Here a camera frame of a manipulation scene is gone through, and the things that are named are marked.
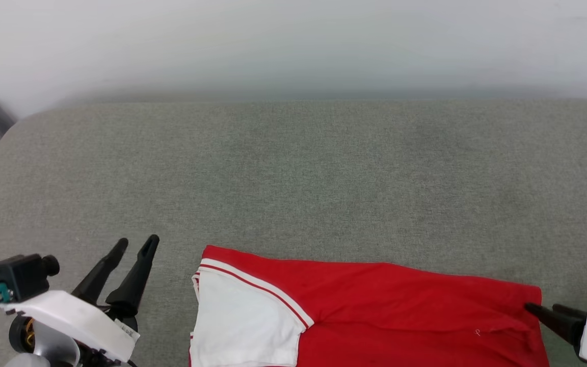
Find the red and white shirt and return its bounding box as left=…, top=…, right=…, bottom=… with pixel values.
left=189, top=245, right=550, bottom=367

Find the grey fabric sofa cushion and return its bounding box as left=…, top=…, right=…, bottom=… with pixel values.
left=0, top=99, right=587, bottom=367

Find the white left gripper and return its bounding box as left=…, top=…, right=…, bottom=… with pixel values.
left=0, top=234, right=161, bottom=364

